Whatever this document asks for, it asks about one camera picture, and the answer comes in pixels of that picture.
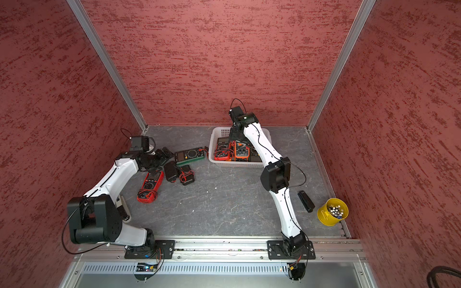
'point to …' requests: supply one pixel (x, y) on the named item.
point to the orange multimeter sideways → (242, 149)
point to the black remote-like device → (305, 201)
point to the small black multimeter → (186, 175)
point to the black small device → (170, 169)
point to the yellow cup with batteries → (332, 212)
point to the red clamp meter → (149, 191)
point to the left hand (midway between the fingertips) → (169, 163)
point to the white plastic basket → (224, 132)
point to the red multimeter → (223, 150)
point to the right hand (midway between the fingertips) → (241, 141)
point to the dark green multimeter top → (186, 156)
